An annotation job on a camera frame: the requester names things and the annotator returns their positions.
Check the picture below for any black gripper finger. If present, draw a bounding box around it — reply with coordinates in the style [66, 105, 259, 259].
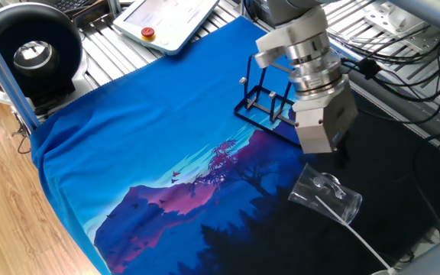
[334, 137, 351, 170]

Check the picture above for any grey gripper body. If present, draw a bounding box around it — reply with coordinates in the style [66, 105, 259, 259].
[294, 84, 359, 154]

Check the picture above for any clear glass cup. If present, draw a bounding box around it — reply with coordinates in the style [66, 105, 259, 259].
[287, 163, 363, 225]

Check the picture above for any black metal cup rack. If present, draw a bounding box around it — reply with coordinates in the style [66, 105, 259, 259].
[233, 53, 302, 148]

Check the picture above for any white zip tie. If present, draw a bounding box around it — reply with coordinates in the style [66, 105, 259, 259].
[314, 195, 397, 274]

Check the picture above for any white domed device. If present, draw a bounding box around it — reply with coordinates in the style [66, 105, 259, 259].
[364, 0, 440, 50]

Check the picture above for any white teach pendant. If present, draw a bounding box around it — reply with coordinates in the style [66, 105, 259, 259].
[112, 0, 221, 57]

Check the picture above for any blue landscape print cloth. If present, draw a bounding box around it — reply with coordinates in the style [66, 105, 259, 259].
[30, 15, 440, 275]

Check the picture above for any black keyboard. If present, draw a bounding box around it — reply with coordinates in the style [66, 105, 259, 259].
[47, 0, 97, 15]

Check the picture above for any aluminium frame post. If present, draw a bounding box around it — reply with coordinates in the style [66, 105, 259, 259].
[0, 15, 40, 134]

